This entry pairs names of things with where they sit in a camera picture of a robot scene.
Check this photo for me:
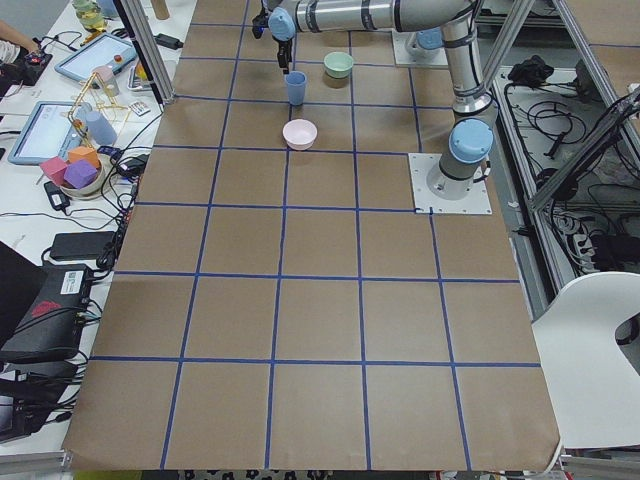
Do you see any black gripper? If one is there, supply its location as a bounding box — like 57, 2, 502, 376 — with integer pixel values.
277, 39, 293, 75

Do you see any blue cup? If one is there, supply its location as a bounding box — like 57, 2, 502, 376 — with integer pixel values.
86, 110, 117, 146
284, 71, 307, 106

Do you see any mint green bowl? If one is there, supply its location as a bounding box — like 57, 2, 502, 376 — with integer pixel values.
323, 51, 354, 79

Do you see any pink bowl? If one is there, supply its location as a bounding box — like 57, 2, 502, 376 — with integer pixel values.
282, 119, 318, 151

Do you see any black power adapter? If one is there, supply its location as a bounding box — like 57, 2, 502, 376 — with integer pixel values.
154, 33, 184, 50

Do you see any cardboard tube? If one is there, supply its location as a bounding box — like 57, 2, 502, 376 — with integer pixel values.
151, 0, 170, 21

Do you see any white remote control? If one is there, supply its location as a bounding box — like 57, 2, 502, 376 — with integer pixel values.
128, 101, 151, 117

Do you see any blue teach pendant far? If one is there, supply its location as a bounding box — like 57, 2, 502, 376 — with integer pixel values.
54, 33, 138, 82

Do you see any blue teach pendant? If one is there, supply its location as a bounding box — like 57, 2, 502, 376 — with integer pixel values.
54, 33, 138, 82
7, 101, 82, 166

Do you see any blue cup on rack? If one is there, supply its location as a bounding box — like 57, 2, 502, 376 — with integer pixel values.
86, 110, 117, 146

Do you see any bowl of foam cubes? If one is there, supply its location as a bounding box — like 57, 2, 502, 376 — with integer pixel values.
40, 146, 106, 200

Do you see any blue teach pendant near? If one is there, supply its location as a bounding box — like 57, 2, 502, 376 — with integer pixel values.
7, 101, 82, 166

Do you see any white chair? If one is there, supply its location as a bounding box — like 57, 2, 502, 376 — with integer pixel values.
533, 272, 639, 449

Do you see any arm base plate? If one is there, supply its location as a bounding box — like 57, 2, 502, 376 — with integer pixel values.
408, 153, 492, 215
392, 28, 448, 70

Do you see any gold wire rack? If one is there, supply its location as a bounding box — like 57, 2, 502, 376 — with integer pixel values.
67, 73, 131, 146

